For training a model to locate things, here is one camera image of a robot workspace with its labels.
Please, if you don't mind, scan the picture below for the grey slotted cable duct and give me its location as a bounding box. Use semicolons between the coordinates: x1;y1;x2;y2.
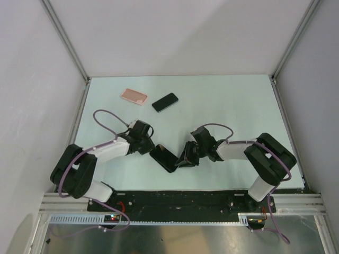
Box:
48;213;251;227

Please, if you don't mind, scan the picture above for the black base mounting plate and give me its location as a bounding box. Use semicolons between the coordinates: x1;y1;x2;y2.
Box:
87;190;276;223

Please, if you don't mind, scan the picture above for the black phone case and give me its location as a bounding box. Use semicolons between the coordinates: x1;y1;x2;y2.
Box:
149;144;179;174

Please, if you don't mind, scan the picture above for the aluminium front rail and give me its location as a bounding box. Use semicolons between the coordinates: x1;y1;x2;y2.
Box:
39;192;92;212

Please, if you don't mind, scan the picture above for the left aluminium frame post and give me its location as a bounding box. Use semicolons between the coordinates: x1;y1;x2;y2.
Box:
40;0;90;84

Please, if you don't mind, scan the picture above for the right aluminium frame post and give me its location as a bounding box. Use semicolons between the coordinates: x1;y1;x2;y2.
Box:
271;0;323;85

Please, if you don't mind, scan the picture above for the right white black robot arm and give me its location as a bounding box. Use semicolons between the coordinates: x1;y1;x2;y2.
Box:
175;124;297;212

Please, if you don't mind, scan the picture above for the pink phone case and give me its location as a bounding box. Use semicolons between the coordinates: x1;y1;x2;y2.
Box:
120;88;148;105

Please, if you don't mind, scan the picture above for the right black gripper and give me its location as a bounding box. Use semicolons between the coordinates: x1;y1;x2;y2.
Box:
176;141;207;168

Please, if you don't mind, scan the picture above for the aluminium frame post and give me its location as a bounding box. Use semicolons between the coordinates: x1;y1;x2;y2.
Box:
40;0;90;84
271;0;323;85

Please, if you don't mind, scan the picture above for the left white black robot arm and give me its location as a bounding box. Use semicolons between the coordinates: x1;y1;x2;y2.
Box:
50;120;155;211

